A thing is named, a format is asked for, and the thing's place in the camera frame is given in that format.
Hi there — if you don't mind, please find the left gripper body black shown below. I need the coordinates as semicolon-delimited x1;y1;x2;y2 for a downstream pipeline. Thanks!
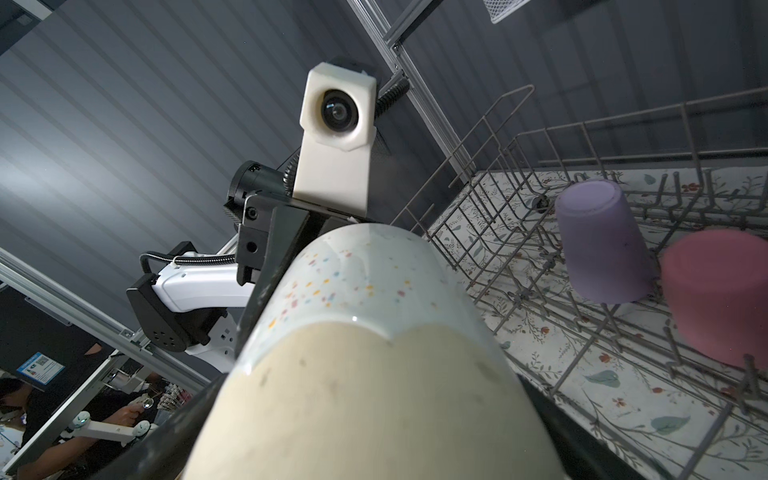
224;161;354;286

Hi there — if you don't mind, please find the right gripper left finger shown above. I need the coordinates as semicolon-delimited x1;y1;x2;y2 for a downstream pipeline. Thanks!
92;374;227;480

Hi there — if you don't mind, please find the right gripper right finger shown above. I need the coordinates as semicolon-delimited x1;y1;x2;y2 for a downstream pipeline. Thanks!
518;376;644;480

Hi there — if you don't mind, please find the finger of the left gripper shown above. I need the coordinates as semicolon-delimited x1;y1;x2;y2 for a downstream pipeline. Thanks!
235;206;325;354

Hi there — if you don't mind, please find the white cup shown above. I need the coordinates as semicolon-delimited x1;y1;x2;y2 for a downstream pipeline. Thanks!
183;224;565;479

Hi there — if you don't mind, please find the light purple cup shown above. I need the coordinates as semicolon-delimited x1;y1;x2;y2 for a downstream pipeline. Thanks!
555;180;657;304

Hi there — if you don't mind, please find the pink cup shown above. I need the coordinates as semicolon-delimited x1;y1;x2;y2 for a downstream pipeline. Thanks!
661;229;768;370

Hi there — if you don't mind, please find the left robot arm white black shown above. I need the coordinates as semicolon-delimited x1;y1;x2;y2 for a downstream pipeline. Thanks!
126;156;366;373

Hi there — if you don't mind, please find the floral table mat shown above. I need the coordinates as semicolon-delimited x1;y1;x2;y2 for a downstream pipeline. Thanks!
428;169;767;479

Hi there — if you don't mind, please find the grey wire dish rack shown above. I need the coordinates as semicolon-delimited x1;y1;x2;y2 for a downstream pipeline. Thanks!
394;84;767;479

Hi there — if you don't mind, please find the white mesh wall basket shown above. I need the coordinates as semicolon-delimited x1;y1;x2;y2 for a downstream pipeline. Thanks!
483;0;530;24

